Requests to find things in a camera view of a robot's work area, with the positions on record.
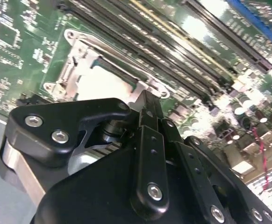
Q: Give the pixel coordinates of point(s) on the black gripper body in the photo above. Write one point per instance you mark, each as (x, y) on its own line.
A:
(98, 193)

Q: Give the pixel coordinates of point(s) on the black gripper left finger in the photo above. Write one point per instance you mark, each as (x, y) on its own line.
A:
(45, 121)

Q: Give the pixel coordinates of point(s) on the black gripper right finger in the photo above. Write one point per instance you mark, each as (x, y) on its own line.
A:
(194, 164)

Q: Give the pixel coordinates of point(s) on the metal socket cover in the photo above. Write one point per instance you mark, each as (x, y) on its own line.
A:
(84, 60)

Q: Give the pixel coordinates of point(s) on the silver CPU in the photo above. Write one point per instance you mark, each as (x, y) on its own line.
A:
(108, 88)

